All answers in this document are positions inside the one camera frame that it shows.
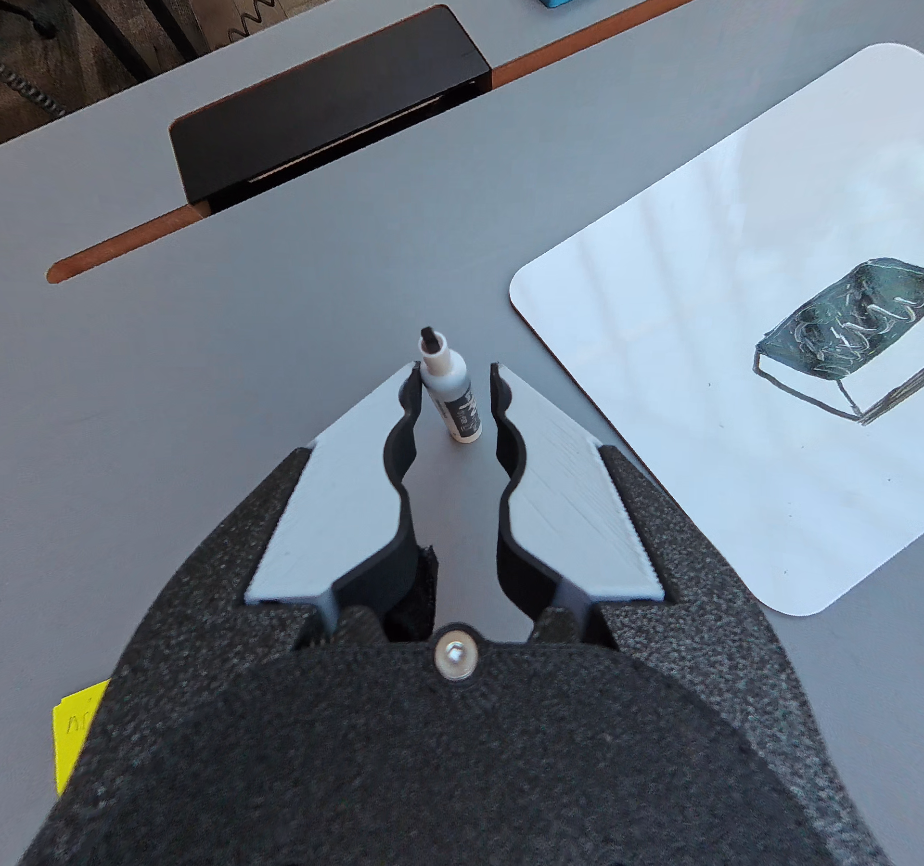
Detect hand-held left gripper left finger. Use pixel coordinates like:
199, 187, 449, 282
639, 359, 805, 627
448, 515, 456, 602
244, 361, 427, 636

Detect small white dry-erase board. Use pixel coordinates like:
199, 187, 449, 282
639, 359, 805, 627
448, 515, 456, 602
509, 43, 924, 618

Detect black desk cable flap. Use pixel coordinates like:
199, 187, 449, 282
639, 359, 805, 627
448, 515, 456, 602
168, 4, 493, 206

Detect white dry-erase marker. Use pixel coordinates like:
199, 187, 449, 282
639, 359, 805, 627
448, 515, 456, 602
417, 326, 485, 446

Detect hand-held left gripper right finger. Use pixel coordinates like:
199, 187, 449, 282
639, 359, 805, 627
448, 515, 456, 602
491, 362, 667, 642

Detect black metal desk legs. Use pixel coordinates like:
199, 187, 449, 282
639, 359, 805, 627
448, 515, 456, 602
22, 0, 203, 81

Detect yellow sticky note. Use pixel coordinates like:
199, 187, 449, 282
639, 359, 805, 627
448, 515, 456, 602
52, 678, 111, 796

